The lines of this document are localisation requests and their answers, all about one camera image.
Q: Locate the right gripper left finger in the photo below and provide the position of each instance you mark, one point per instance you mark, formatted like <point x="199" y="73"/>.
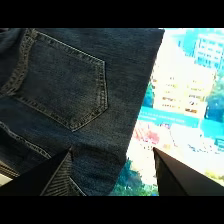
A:
<point x="43" y="181"/>

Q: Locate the blue jeans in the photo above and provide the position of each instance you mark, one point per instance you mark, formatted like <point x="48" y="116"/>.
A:
<point x="83" y="83"/>

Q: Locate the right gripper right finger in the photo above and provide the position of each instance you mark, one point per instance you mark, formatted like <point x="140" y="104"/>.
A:
<point x="180" y="180"/>

